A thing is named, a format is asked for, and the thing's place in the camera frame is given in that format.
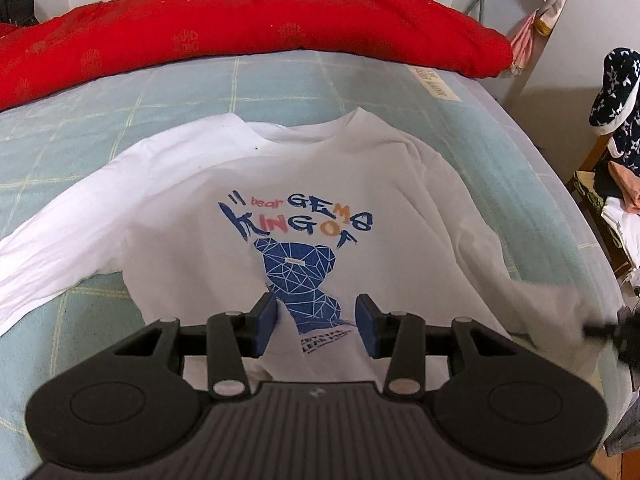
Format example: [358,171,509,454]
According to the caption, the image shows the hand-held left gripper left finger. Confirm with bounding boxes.
[114,292,278,398]

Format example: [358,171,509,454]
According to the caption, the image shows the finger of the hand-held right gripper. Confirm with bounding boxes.
[582,324,623,342]

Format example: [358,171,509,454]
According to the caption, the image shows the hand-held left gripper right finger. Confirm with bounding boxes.
[355,294,518,397]

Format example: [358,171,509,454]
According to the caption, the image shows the white printed long-sleeve shirt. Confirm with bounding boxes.
[0,107,608,386]

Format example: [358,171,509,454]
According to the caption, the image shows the white folded garment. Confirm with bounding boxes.
[600,197,640,261]

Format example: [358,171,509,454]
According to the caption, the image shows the green chair cushion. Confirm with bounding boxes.
[572,170,608,211]

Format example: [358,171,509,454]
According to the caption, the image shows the peach folded garment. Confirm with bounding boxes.
[607,160,640,213]

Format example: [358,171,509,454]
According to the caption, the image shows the wooden chair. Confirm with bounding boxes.
[575,132,640,278]

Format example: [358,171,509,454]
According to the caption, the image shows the dark star-patterned garment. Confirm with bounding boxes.
[589,47,640,171]

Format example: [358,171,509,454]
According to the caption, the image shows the bed with green checked sheet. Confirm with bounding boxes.
[0,47,640,480]

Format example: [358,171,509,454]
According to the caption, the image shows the red quilt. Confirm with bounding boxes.
[0,0,515,111]

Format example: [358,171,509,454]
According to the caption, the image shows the pink striped curtain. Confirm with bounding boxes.
[507,0,583,78]

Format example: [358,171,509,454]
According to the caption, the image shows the black backpack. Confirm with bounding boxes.
[0,0,40,27]

